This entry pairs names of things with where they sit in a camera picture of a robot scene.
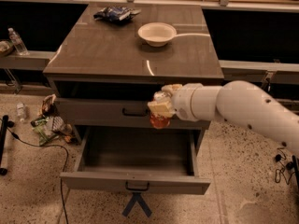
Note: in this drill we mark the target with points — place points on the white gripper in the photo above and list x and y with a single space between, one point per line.
181 102

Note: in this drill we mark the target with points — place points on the red coke can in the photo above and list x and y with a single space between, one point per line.
159 122

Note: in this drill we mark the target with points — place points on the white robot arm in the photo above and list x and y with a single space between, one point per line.
237 102

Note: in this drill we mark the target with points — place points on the open grey middle drawer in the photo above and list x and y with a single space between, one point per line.
165 158

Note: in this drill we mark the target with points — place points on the grey drawer cabinet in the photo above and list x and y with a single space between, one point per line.
102 60

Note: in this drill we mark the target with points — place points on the white bowl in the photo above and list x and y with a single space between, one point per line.
157 34

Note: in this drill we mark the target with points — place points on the blue chip bag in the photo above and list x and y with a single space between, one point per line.
116 15

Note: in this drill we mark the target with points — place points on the brown snack bag on floor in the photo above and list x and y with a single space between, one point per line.
48 107

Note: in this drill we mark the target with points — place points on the green snack packets on floor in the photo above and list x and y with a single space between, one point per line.
49 128

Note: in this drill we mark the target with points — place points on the small water bottle on floor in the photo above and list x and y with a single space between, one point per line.
21 111

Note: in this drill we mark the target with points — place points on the clear water bottle on ledge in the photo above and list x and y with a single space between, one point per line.
17 42

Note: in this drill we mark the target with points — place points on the black stand left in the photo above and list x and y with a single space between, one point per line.
5 129

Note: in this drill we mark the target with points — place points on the bowl on left ledge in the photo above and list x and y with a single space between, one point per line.
6 47

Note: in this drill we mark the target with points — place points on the black drawer handle upper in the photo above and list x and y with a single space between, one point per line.
139 113

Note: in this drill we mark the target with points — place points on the black drawer handle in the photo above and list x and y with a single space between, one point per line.
137 187
139 113

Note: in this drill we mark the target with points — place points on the black drawer handle middle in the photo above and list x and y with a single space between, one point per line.
137 187

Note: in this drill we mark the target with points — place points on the black power adapter with cable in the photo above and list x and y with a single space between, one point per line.
287 169

